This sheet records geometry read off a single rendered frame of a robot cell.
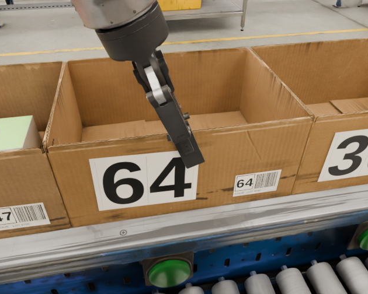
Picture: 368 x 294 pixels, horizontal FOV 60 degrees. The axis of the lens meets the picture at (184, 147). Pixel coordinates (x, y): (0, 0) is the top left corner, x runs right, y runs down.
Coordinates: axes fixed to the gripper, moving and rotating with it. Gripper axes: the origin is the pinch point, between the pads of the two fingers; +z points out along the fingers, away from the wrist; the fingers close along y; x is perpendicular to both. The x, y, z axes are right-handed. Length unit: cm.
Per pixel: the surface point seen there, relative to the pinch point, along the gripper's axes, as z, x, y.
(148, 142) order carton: -3.5, -4.7, 0.5
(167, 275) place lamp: 17.1, -11.3, 8.3
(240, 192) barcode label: 13.9, 5.0, 0.5
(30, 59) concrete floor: 61, -131, -296
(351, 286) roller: 37.3, 17.8, 11.9
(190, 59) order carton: 1.2, 6.3, -28.5
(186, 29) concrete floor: 120, 31, -357
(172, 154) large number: 0.0, -2.5, 0.6
